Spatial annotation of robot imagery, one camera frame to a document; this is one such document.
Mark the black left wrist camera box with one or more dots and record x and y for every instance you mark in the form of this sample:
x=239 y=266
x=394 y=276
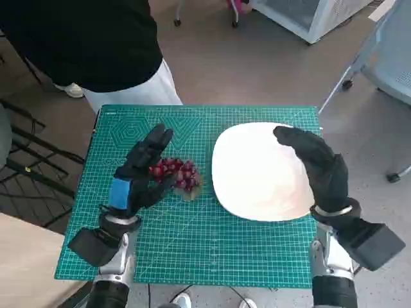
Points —
x=90 y=247

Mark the red toy grape bunch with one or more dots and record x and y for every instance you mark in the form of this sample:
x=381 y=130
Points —
x=186 y=173

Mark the white shoe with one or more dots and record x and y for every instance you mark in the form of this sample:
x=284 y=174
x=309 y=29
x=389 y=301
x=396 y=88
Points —
x=247 y=303
x=182 y=301

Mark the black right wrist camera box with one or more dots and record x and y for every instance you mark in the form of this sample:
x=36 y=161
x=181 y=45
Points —
x=375 y=247

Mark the white square plate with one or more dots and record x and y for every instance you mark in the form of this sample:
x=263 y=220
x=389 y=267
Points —
x=257 y=170

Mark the black metal rack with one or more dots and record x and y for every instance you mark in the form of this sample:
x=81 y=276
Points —
x=27 y=169

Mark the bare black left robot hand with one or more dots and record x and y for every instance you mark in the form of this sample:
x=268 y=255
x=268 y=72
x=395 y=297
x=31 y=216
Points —
x=138 y=179

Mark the green cutting mat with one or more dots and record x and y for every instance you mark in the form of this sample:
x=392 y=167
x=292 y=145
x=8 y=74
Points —
x=208 y=240

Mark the person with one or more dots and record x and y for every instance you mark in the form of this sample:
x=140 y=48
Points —
x=96 y=48
x=74 y=91

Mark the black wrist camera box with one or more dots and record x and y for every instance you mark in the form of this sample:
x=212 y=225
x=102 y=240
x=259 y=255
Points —
x=375 y=247
x=90 y=247

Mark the beige flat board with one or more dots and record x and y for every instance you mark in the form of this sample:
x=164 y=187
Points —
x=380 y=9

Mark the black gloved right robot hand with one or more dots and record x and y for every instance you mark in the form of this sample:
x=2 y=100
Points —
x=324 y=173

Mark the light wooden desk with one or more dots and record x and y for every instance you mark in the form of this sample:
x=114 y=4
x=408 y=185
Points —
x=25 y=263

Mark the grey mesh chair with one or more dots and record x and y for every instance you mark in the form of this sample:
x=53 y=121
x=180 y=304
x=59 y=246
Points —
x=391 y=64

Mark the grey round seat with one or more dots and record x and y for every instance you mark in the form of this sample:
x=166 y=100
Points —
x=4 y=138

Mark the pink chair with castors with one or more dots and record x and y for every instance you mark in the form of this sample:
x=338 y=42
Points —
x=237 y=8

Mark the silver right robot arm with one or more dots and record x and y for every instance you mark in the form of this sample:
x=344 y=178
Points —
x=334 y=288

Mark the white mesh cabinet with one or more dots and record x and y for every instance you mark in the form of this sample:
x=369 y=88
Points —
x=289 y=13

